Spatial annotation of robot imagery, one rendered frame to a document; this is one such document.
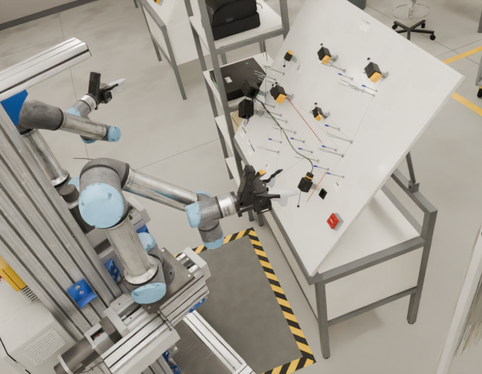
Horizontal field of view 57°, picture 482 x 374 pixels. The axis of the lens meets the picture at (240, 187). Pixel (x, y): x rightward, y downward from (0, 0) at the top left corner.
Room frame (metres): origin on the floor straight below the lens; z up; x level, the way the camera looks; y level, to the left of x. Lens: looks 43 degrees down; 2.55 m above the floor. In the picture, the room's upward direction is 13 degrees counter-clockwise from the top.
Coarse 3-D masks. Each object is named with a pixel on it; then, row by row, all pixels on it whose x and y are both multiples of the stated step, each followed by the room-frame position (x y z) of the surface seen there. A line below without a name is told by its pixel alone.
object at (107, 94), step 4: (100, 84) 1.98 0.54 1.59; (104, 84) 1.98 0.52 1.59; (100, 88) 1.94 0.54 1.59; (100, 92) 1.94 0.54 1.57; (104, 92) 1.95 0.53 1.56; (108, 92) 1.97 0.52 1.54; (92, 96) 1.89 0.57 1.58; (100, 96) 1.94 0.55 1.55; (104, 96) 1.93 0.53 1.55; (108, 96) 1.96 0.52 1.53; (96, 100) 1.88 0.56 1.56; (100, 100) 1.93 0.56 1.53; (104, 100) 1.94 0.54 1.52; (108, 100) 1.96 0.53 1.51; (88, 104) 1.91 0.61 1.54; (96, 104) 1.88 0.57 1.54; (96, 108) 1.90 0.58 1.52
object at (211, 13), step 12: (216, 0) 2.55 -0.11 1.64; (228, 0) 2.49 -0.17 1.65; (240, 0) 2.48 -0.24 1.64; (252, 0) 2.48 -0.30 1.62; (216, 12) 2.45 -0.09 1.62; (228, 12) 2.45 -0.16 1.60; (240, 12) 2.47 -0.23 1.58; (252, 12) 2.48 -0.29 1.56; (216, 24) 2.44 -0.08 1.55; (228, 24) 2.45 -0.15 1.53; (240, 24) 2.46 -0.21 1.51; (252, 24) 2.47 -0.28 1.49; (216, 36) 2.43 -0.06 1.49
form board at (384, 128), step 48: (336, 0) 2.13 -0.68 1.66; (288, 48) 2.28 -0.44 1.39; (336, 48) 1.91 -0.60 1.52; (384, 48) 1.64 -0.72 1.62; (336, 96) 1.71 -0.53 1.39; (384, 96) 1.46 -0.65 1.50; (432, 96) 1.27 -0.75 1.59; (240, 144) 2.20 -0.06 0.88; (288, 144) 1.80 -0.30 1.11; (336, 144) 1.52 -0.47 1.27; (384, 144) 1.30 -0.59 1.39; (336, 240) 1.16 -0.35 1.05
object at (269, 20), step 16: (256, 0) 2.90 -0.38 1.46; (192, 16) 2.88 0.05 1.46; (208, 16) 2.36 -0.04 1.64; (272, 16) 2.59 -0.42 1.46; (288, 16) 2.42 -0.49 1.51; (192, 32) 2.90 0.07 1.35; (208, 32) 2.35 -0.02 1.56; (256, 32) 2.43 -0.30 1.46; (272, 32) 2.43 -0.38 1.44; (288, 32) 2.42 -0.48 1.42; (208, 48) 2.40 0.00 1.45; (224, 48) 2.37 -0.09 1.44; (208, 80) 2.75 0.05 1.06; (224, 96) 2.35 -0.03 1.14; (224, 112) 2.35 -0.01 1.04; (224, 128) 2.72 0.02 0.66; (224, 144) 2.90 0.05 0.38; (240, 160) 2.36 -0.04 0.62; (240, 176) 2.35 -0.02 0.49
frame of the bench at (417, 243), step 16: (384, 192) 1.59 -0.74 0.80; (400, 208) 1.46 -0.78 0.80; (416, 224) 1.34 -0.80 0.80; (416, 240) 1.24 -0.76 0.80; (368, 256) 1.22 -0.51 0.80; (384, 256) 1.20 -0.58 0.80; (336, 272) 1.17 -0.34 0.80; (352, 272) 1.17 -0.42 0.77; (320, 288) 1.15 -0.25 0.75; (416, 288) 1.23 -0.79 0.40; (320, 304) 1.15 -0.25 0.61; (368, 304) 1.20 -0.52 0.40; (384, 304) 1.20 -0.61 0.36; (416, 304) 1.23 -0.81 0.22; (320, 320) 1.15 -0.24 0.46; (336, 320) 1.16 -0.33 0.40; (416, 320) 1.23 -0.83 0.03; (320, 336) 1.17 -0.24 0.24
